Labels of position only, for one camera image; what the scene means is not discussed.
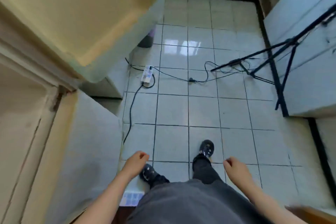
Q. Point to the trash bin purple liner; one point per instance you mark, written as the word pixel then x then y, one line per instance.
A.
pixel 145 41

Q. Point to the white refrigerator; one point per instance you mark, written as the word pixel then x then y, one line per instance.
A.
pixel 92 153

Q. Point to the white corner base cabinet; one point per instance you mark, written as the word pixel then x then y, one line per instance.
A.
pixel 309 79

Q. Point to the person's black left shoe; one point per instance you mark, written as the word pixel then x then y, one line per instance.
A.
pixel 148 172

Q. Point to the person's left forearm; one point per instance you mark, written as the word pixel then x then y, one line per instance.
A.
pixel 105 202

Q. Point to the person's black shoe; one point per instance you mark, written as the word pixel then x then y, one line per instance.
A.
pixel 206 149
pixel 148 172

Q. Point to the person's black right shoe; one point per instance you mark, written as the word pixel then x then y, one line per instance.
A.
pixel 206 149

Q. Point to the person's left hand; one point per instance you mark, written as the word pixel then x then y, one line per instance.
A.
pixel 135 166

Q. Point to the person's right hand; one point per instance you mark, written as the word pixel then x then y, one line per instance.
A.
pixel 237 171

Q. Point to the black tripod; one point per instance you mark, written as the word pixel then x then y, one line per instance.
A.
pixel 282 92

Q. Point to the person's right forearm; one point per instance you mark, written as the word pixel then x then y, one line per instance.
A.
pixel 270 205

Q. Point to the low white cabinet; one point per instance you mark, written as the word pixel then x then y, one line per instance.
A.
pixel 113 84

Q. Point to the deep clear door bin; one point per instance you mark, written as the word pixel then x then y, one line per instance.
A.
pixel 118 55

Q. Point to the person's black trousers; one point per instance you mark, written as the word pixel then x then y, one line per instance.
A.
pixel 203 168

